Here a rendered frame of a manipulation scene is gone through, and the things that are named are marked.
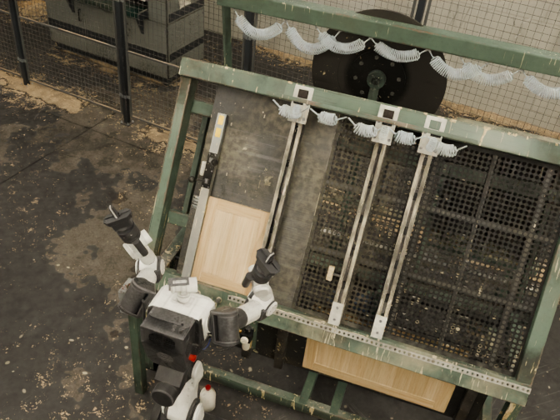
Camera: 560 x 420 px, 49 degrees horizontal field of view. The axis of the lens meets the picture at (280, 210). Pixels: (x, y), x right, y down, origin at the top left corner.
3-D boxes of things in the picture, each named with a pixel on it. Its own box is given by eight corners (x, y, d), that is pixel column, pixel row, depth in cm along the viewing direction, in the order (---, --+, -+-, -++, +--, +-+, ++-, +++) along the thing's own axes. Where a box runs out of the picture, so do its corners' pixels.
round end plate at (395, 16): (302, 124, 389) (318, -1, 341) (305, 120, 394) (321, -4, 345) (427, 155, 373) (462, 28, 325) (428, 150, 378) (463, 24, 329)
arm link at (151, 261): (154, 242, 288) (163, 256, 306) (132, 243, 288) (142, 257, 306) (153, 264, 284) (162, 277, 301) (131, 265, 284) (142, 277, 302)
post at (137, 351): (134, 392, 392) (127, 311, 346) (139, 384, 396) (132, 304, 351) (142, 395, 391) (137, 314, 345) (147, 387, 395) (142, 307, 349)
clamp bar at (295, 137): (248, 294, 346) (236, 304, 323) (299, 86, 329) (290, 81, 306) (265, 299, 344) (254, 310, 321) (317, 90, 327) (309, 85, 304)
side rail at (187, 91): (148, 261, 365) (141, 264, 354) (188, 77, 349) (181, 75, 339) (157, 264, 364) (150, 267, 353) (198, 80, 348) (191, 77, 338)
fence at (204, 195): (183, 275, 354) (181, 276, 351) (220, 112, 341) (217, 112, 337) (192, 277, 353) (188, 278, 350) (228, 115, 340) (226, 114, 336)
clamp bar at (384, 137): (326, 318, 337) (318, 330, 314) (382, 105, 320) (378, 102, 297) (343, 323, 335) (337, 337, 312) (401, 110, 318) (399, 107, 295)
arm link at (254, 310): (270, 320, 292) (246, 334, 272) (249, 304, 296) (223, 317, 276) (280, 301, 288) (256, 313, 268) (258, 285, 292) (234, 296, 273)
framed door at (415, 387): (302, 363, 390) (302, 366, 389) (313, 303, 357) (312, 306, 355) (444, 410, 372) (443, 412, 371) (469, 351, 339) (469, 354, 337)
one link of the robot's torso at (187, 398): (192, 433, 311) (192, 376, 283) (160, 422, 315) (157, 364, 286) (204, 409, 323) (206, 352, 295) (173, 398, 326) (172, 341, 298)
